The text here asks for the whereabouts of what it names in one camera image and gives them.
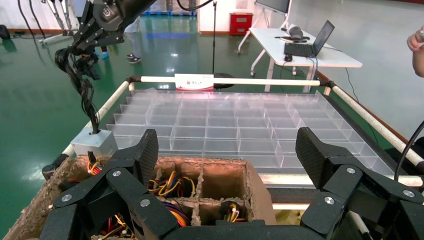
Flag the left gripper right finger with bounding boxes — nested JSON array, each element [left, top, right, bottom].
[[294, 126, 424, 240]]

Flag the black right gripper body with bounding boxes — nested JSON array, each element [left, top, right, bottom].
[[79, 0, 140, 41]]

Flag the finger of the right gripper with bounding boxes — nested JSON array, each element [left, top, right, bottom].
[[71, 19, 99, 56], [94, 33, 126, 49]]

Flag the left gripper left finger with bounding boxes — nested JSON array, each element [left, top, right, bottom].
[[52, 128, 180, 240]]

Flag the grey power supply black cables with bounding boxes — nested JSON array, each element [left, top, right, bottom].
[[54, 46, 119, 157]]

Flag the bystander bare forearm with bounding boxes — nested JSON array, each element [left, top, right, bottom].
[[411, 49, 424, 79]]

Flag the bystander bare hand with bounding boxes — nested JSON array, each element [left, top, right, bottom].
[[406, 28, 424, 53]]

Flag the metal tripod stand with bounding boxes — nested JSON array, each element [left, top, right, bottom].
[[39, 0, 75, 46]]

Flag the person in dark shoes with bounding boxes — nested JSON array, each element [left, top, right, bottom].
[[124, 14, 143, 65]]

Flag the blue pallets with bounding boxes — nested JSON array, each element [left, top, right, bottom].
[[141, 9, 197, 17]]

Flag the brown pulp divider box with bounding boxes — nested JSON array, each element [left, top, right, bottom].
[[3, 152, 278, 240]]

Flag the clear acrylic divider tray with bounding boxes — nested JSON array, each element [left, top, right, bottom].
[[105, 88, 396, 177]]

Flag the white red sign card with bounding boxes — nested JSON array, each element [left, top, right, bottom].
[[174, 73, 215, 93]]

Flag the black laptop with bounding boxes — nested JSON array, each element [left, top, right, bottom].
[[283, 19, 336, 58]]

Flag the black pole stand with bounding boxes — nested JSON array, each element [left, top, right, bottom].
[[211, 0, 235, 90]]

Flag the white office table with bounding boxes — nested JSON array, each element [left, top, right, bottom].
[[236, 27, 364, 94]]

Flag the grey black bag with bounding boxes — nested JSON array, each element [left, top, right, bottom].
[[279, 25, 311, 44]]

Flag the red cabinet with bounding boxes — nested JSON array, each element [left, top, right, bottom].
[[229, 12, 255, 37]]

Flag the monitor on white stand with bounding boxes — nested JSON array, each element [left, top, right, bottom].
[[254, 0, 293, 31]]

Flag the multicoloured wire bundle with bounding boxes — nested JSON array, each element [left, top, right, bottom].
[[147, 170, 197, 200], [162, 202, 192, 229], [86, 150, 104, 176], [99, 214, 135, 240]]

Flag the white cart frame pipe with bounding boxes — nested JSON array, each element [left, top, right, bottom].
[[62, 80, 131, 157], [140, 76, 321, 88], [259, 173, 424, 188], [332, 85, 424, 167]]

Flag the white lower frame pipe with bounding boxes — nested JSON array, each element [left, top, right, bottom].
[[349, 211, 374, 240], [271, 202, 314, 212]]

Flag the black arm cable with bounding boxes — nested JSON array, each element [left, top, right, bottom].
[[393, 119, 424, 174], [175, 0, 215, 11]]

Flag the black yellow wire bundle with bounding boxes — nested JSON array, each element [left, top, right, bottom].
[[218, 199, 248, 223]]

